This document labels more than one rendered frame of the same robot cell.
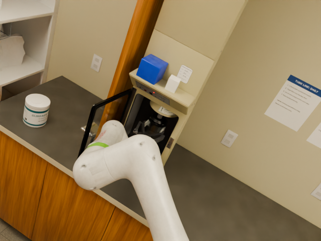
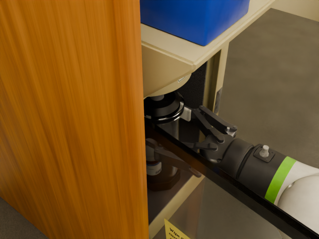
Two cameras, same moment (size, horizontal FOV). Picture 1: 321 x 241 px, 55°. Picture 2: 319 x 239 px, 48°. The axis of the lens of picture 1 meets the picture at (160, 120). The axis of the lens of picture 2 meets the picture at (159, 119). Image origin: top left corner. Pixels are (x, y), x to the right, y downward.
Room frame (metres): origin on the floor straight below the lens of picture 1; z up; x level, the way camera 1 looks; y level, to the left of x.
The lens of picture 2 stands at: (1.19, 0.51, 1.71)
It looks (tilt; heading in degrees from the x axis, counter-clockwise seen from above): 43 degrees down; 296
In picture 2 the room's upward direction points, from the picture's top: straight up
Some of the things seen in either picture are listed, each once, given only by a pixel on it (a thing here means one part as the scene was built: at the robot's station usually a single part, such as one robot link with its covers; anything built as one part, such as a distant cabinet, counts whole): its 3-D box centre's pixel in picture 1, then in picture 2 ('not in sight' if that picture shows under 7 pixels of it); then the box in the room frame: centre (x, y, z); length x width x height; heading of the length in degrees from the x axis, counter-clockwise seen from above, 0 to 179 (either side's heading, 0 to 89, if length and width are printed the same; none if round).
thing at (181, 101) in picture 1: (159, 93); (220, 29); (1.32, 0.06, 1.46); 0.32 x 0.12 x 0.10; 79
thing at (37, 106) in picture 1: (36, 110); not in sight; (1.36, 0.67, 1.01); 0.13 x 0.13 x 0.15
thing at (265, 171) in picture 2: not in sight; (260, 170); (1.21, 0.06, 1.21); 0.09 x 0.06 x 0.12; 79
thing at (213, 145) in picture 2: (142, 129); (187, 149); (1.35, 0.07, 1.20); 0.11 x 0.01 x 0.04; 17
